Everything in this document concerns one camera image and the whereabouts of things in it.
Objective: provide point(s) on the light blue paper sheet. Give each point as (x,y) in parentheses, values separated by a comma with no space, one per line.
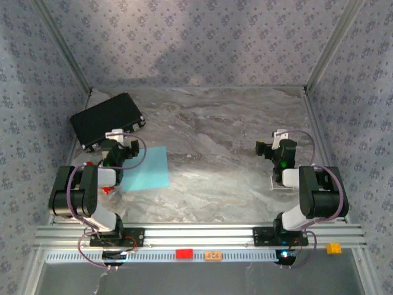
(147,172)

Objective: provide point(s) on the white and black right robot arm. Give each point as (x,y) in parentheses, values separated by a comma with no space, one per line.
(325,199)

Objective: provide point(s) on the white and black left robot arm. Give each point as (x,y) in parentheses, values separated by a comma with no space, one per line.
(106,219)

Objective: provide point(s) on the red foil wrapped tube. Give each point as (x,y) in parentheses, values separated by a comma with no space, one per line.
(107,190)

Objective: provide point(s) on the black hard case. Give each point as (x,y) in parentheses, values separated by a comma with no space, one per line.
(104,120)

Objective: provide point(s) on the black controller board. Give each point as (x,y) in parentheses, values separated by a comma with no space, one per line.
(113,256)
(285,258)

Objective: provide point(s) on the yellow toy brick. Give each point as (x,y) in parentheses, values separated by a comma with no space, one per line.
(334,249)

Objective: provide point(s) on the red toy brick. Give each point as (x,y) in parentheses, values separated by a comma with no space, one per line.
(184,254)

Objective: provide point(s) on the orange toy brick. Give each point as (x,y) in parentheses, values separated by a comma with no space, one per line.
(213,256)

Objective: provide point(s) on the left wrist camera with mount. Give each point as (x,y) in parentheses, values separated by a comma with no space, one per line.
(134,149)

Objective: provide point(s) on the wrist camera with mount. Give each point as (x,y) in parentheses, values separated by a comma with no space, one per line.
(262,149)
(134,149)

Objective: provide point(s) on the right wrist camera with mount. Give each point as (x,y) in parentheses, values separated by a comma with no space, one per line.
(262,149)

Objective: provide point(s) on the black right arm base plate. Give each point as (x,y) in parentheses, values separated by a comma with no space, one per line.
(261,236)

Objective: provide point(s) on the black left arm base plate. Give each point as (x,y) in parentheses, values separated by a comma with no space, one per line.
(138,238)

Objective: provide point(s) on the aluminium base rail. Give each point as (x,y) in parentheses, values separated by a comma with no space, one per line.
(199,236)

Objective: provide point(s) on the aluminium corner post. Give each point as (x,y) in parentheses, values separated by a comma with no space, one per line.
(65,46)
(333,46)

